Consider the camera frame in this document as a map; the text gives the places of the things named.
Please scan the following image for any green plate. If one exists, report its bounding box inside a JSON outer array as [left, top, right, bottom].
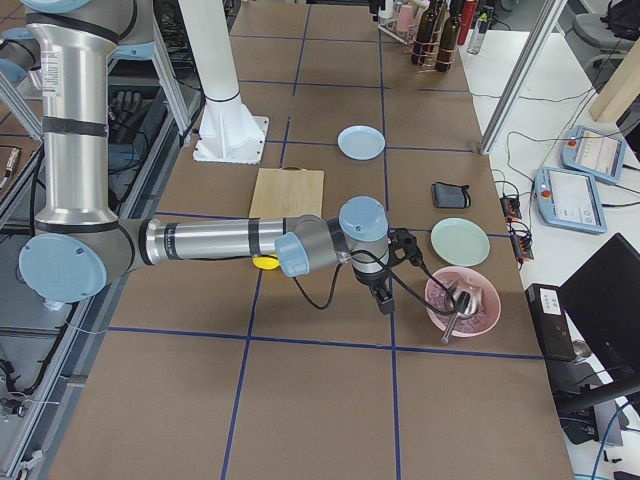
[[431, 218, 490, 267]]

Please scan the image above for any black power strip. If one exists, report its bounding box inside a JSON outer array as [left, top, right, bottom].
[[500, 195, 534, 267]]

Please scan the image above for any teach pendant far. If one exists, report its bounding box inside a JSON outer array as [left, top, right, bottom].
[[561, 125, 627, 185]]

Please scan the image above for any teach pendant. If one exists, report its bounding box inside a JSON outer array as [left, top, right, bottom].
[[561, 125, 627, 185], [534, 167, 607, 234]]

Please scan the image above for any teach pendant near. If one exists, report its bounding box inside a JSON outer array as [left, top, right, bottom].
[[534, 167, 607, 234]]

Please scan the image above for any lemon near board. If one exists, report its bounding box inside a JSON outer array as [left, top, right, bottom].
[[252, 255, 280, 271]]

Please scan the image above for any copper wire bottle rack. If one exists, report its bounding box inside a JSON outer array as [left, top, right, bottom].
[[416, 4, 449, 72]]

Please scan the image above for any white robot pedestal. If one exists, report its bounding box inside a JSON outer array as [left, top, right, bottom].
[[179, 0, 269, 165]]

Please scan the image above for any metal ice scoop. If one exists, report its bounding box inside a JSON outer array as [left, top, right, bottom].
[[441, 280, 483, 344]]

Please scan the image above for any pink bowl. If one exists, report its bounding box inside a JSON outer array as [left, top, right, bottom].
[[424, 266, 501, 338]]

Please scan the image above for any silver water bottle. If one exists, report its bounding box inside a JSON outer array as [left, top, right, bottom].
[[467, 12, 490, 55]]

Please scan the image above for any dark wine bottle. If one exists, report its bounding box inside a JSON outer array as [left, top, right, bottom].
[[435, 0, 465, 73], [411, 1, 440, 65]]

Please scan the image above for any pink cup top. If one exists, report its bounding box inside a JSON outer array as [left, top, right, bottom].
[[396, 4, 414, 33]]

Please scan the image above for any bamboo cutting board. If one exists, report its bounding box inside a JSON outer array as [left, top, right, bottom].
[[249, 168, 325, 219]]

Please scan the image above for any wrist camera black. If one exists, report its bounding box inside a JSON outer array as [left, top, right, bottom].
[[387, 228, 423, 268]]

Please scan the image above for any black desktop box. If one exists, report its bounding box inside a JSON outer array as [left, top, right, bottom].
[[525, 283, 576, 362]]

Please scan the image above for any aluminium frame post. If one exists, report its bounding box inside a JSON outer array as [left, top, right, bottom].
[[480, 0, 568, 155]]

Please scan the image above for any light blue plate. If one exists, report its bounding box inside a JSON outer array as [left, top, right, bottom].
[[337, 125, 386, 161]]

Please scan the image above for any black computer monitor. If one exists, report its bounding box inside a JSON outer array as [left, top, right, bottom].
[[559, 233, 639, 380]]

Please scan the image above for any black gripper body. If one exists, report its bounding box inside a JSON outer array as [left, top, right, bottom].
[[351, 252, 389, 295]]

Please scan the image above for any dark wine bottle middle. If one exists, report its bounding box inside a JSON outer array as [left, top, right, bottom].
[[411, 1, 440, 65]]

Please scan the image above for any dark wine bottle front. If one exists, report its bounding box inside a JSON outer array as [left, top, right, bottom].
[[435, 0, 465, 73]]

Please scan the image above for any red cylinder bottle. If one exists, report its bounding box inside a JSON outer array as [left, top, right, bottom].
[[457, 0, 478, 46]]

